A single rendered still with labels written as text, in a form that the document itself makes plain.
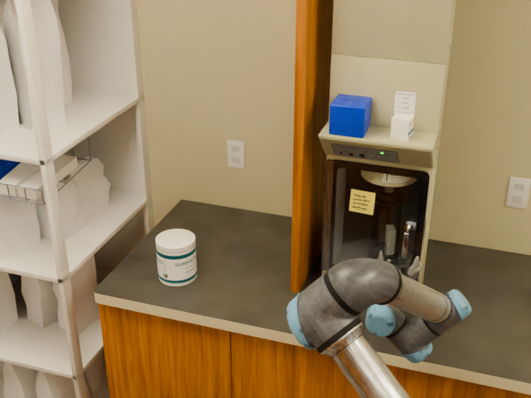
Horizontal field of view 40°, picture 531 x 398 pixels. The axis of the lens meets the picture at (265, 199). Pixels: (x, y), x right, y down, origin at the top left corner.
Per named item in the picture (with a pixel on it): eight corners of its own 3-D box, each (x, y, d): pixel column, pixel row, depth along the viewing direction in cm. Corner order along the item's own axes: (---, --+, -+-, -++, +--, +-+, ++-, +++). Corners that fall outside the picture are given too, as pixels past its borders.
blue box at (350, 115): (337, 122, 215) (338, 92, 211) (370, 126, 212) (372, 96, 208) (328, 134, 206) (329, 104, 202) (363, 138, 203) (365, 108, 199)
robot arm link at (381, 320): (378, 345, 186) (356, 321, 185) (386, 321, 195) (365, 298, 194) (402, 331, 182) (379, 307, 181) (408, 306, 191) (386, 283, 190)
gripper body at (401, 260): (411, 257, 203) (404, 279, 193) (408, 282, 207) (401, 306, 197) (384, 252, 205) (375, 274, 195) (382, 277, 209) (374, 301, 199)
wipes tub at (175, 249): (168, 263, 252) (165, 225, 245) (203, 269, 249) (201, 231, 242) (151, 283, 241) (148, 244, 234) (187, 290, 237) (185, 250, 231)
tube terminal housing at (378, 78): (338, 245, 263) (349, 32, 228) (429, 260, 254) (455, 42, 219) (320, 281, 242) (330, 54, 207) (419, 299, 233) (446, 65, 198)
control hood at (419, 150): (325, 151, 221) (327, 120, 216) (434, 165, 212) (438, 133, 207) (316, 166, 211) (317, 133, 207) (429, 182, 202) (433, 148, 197)
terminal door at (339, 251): (323, 269, 239) (329, 158, 221) (417, 287, 231) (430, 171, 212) (323, 271, 239) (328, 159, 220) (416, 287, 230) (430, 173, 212)
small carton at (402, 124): (395, 132, 208) (397, 112, 205) (412, 135, 206) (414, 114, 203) (389, 137, 204) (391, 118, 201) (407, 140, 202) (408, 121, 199)
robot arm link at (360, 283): (359, 232, 154) (459, 284, 189) (321, 262, 158) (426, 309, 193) (382, 275, 147) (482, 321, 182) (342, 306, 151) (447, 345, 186)
